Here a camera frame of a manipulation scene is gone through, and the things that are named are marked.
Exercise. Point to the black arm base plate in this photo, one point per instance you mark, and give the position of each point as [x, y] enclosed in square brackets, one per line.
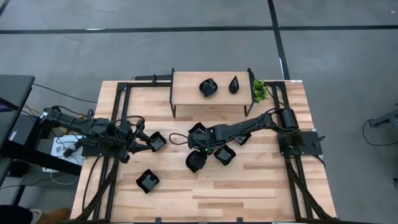
[102, 152]
[311, 144]

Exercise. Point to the black square wavy mini plate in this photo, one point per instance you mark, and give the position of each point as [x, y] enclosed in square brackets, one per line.
[244, 140]
[147, 181]
[225, 156]
[158, 143]
[196, 127]

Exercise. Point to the black desk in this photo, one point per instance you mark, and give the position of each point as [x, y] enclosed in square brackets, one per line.
[15, 90]

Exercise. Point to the green potted plant white pot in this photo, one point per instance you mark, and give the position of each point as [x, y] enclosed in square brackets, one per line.
[260, 91]

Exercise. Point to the black table edge bracket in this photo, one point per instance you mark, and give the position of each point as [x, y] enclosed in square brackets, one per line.
[158, 220]
[239, 220]

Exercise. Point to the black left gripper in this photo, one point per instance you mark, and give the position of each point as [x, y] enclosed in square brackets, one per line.
[127, 137]

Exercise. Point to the grey metal stand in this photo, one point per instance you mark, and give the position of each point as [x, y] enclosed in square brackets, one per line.
[387, 119]

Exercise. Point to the white paper sheet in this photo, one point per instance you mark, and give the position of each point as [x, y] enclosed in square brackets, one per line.
[59, 149]

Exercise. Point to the black leaf shaped mini plate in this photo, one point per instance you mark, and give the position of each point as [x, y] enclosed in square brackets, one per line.
[195, 162]
[208, 87]

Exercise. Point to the black computer box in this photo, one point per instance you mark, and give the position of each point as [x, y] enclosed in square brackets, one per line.
[21, 130]

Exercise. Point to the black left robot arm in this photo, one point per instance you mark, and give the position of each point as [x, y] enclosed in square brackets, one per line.
[74, 119]

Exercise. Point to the black teardrop mini plate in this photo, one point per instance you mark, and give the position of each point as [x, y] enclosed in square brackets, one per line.
[234, 87]

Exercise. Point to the white power strip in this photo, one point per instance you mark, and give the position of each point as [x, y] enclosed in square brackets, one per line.
[48, 170]

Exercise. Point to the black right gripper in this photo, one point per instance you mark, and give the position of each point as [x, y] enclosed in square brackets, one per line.
[211, 137]

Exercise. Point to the wooden riser shelf black legs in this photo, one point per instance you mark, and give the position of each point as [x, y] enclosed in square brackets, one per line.
[186, 88]

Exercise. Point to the black aluminium rail frame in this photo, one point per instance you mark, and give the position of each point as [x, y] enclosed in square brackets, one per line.
[146, 84]
[275, 96]

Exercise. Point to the black mount bar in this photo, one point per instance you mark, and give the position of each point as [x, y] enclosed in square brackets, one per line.
[146, 77]

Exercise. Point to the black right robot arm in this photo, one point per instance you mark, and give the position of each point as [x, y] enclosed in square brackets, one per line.
[248, 124]

